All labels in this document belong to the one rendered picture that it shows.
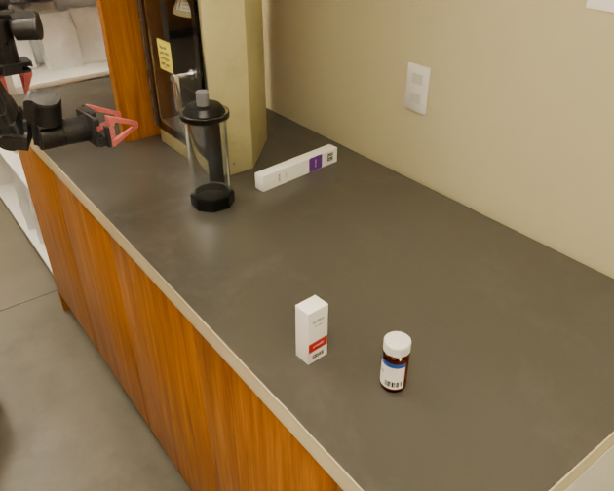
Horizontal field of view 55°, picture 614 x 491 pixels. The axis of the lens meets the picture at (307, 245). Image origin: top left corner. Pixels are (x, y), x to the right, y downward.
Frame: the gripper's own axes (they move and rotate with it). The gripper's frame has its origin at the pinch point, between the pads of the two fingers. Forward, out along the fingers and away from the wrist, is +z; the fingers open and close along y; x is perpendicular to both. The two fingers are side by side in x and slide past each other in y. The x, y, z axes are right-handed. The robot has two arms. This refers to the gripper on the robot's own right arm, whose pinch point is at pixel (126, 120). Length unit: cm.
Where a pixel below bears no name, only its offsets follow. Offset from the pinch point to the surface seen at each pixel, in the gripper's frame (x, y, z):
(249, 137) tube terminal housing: 8.8, -6.2, 29.1
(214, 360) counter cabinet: 35, -48, -8
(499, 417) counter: 24, -97, 12
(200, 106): -5.0, -17.5, 10.2
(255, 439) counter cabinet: 46, -61, -8
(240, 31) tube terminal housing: -17.4, -7.8, 27.3
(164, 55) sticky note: -10.5, 12.5, 17.2
